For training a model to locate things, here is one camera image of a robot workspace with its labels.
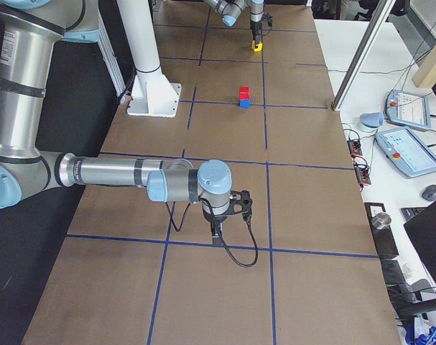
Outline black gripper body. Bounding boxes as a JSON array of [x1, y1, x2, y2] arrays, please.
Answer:
[[250, 21, 262, 36], [203, 209, 228, 224]]

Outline yellow wooden block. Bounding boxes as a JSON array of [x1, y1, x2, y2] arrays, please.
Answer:
[[251, 40, 263, 52]]

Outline red wooden block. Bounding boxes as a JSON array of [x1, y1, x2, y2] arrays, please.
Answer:
[[238, 86, 251, 101]]

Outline blue wooden block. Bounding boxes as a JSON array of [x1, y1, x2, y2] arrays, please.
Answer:
[[239, 100, 250, 109]]

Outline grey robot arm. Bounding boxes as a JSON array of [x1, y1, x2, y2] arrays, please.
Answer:
[[204, 0, 264, 52], [0, 42, 117, 250]]

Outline light blue tape roll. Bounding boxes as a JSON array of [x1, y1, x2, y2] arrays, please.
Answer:
[[358, 111, 384, 132]]

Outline orange black connector block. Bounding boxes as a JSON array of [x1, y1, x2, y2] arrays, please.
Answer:
[[347, 139, 363, 158]]

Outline metal cup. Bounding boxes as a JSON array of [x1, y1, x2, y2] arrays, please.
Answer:
[[371, 212, 391, 230]]

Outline black box under cup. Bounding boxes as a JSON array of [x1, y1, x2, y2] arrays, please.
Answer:
[[364, 202, 399, 259]]

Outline far teach pendant tablet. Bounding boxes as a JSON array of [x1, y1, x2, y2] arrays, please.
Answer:
[[384, 90, 432, 131]]

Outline teach pendant tablet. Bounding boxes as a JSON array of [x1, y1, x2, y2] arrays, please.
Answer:
[[384, 90, 432, 131], [375, 126, 436, 178]]

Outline wooden beam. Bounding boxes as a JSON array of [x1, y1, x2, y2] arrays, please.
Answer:
[[412, 45, 436, 88]]

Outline near teach pendant tablet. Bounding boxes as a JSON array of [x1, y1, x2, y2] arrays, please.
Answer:
[[375, 126, 436, 178]]

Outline black keyboard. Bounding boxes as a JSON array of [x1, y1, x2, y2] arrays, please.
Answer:
[[400, 207, 425, 221]]

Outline black monitor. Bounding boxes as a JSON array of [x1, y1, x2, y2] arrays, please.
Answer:
[[404, 201, 436, 282]]

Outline black computer mouse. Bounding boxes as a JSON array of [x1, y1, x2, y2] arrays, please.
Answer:
[[421, 185, 436, 201]]

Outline white camera stand post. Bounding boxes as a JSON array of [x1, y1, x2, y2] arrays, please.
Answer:
[[117, 0, 182, 118]]

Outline aluminium frame post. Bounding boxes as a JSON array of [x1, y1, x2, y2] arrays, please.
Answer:
[[331, 0, 396, 111]]

